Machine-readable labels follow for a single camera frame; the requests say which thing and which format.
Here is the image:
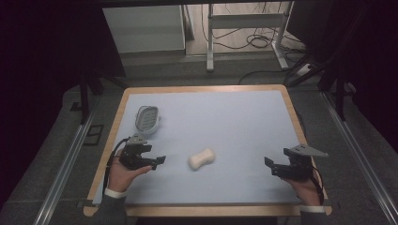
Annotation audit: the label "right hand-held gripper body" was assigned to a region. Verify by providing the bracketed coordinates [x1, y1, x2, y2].
[283, 143, 329, 183]

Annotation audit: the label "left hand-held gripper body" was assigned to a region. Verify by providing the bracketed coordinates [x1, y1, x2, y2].
[118, 133, 154, 172]

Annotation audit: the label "white soap bar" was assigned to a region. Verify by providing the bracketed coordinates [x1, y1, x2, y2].
[188, 147, 217, 172]

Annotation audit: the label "person's left hand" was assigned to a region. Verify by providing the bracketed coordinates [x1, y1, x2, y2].
[107, 149, 153, 193]

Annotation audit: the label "person's right hand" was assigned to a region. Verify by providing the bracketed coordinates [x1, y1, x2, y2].
[283, 176, 323, 207]

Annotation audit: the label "light blue table mat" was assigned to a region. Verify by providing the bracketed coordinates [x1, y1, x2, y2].
[92, 90, 303, 206]

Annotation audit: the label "black tripod stand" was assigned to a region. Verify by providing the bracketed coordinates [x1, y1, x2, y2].
[285, 3, 374, 122]
[69, 69, 130, 126]

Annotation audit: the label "white power strip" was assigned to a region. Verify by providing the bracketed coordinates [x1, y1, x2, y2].
[296, 63, 314, 78]

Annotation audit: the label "white cabinet panel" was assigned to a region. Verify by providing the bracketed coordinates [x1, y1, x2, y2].
[102, 5, 187, 54]

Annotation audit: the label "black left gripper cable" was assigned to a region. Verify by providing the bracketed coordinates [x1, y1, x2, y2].
[102, 136, 131, 196]

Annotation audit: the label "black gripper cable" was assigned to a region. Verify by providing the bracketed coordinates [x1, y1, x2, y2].
[309, 165, 326, 206]
[102, 136, 131, 196]

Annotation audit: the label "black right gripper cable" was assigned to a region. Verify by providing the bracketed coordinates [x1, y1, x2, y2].
[309, 165, 326, 206]

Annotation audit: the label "aluminium floor rail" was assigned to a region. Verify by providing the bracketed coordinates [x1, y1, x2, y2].
[33, 107, 99, 225]
[321, 92, 398, 225]

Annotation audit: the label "black floor cables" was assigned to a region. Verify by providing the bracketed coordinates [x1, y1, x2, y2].
[200, 2, 309, 86]

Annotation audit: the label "white metal table frame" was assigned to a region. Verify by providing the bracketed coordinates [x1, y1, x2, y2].
[206, 1, 296, 73]

